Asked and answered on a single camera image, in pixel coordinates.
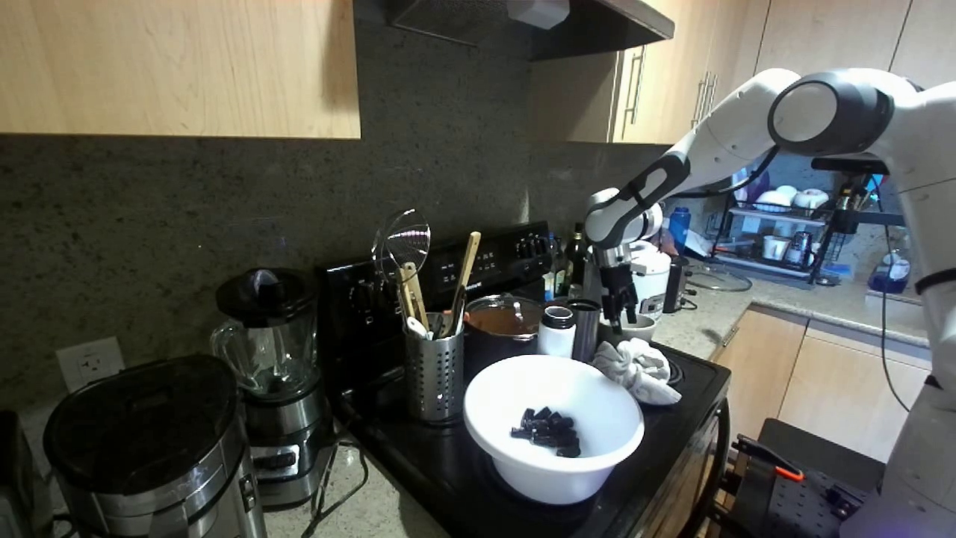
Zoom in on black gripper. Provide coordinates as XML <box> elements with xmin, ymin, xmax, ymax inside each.
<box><xmin>595</xmin><ymin>248</ymin><xmax>651</xmax><ymax>336</ymax></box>

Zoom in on large white mixing bowl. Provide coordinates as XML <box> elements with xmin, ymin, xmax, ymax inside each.
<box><xmin>459</xmin><ymin>353</ymin><xmax>649</xmax><ymax>507</ymax></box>

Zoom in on dark pieces in bowl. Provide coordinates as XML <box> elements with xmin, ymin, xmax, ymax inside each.
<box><xmin>507</xmin><ymin>404</ymin><xmax>582</xmax><ymax>459</ymax></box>

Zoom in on black electric stove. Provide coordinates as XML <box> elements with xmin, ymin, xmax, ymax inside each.
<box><xmin>313</xmin><ymin>217</ymin><xmax>736</xmax><ymax>538</ymax></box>

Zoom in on stainless steel tumbler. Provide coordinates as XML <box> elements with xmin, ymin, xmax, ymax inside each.
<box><xmin>565</xmin><ymin>293</ymin><xmax>604</xmax><ymax>363</ymax></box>

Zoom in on white crumpled cloth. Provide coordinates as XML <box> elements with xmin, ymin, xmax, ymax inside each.
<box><xmin>595</xmin><ymin>335</ymin><xmax>686</xmax><ymax>408</ymax></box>

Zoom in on dark glass bottle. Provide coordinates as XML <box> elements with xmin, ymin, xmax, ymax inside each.
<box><xmin>561</xmin><ymin>224</ymin><xmax>592</xmax><ymax>296</ymax></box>

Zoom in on white bottle with black cap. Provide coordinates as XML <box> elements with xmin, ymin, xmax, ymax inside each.
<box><xmin>534</xmin><ymin>302</ymin><xmax>579</xmax><ymax>362</ymax></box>

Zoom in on long wooden spoon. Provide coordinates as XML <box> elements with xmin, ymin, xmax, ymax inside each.
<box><xmin>444</xmin><ymin>226</ymin><xmax>483</xmax><ymax>336</ymax></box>

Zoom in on perforated steel utensil holder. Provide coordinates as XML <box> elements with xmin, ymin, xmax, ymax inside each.
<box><xmin>401</xmin><ymin>311</ymin><xmax>468</xmax><ymax>426</ymax></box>

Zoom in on short wooden spatula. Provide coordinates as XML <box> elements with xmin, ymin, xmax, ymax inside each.
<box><xmin>398</xmin><ymin>260</ymin><xmax>434</xmax><ymax>335</ymax></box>

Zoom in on metal skimmer spoon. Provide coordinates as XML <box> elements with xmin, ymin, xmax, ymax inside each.
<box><xmin>367</xmin><ymin>205</ymin><xmax>437</xmax><ymax>323</ymax></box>

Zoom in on black tool case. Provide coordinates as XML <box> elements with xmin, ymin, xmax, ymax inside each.
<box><xmin>728</xmin><ymin>416</ymin><xmax>891</xmax><ymax>538</ymax></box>

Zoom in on dark range hood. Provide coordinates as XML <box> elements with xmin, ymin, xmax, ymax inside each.
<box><xmin>382</xmin><ymin>0</ymin><xmax>677</xmax><ymax>61</ymax></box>

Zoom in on black silver blender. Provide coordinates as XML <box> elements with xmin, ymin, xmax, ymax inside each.
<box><xmin>208</xmin><ymin>262</ymin><xmax>337</xmax><ymax>513</ymax></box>

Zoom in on black steel slow cooker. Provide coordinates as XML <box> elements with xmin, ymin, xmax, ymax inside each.
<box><xmin>38</xmin><ymin>353</ymin><xmax>267</xmax><ymax>538</ymax></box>

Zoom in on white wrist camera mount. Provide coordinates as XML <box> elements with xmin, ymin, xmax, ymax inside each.
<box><xmin>625</xmin><ymin>239</ymin><xmax>674</xmax><ymax>323</ymax></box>

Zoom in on black wire dish rack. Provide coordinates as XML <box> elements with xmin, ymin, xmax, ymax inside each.
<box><xmin>712</xmin><ymin>151</ymin><xmax>879</xmax><ymax>286</ymax></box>

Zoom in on orange handled tool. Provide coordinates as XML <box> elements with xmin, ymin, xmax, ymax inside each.
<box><xmin>736</xmin><ymin>435</ymin><xmax>809</xmax><ymax>487</ymax></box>

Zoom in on thin black hanging cable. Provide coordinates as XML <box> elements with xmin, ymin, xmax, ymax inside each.
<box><xmin>876</xmin><ymin>220</ymin><xmax>913</xmax><ymax>416</ymax></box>

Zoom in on wooden wall cabinet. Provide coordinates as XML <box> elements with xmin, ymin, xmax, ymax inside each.
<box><xmin>525</xmin><ymin>0</ymin><xmax>956</xmax><ymax>148</ymax></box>
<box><xmin>0</xmin><ymin>0</ymin><xmax>364</xmax><ymax>144</ymax></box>

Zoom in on black appliance power cable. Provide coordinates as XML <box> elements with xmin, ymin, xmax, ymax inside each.
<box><xmin>298</xmin><ymin>435</ymin><xmax>373</xmax><ymax>538</ymax></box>

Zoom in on white wall outlet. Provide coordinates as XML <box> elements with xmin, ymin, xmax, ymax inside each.
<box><xmin>55</xmin><ymin>335</ymin><xmax>128</xmax><ymax>393</ymax></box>

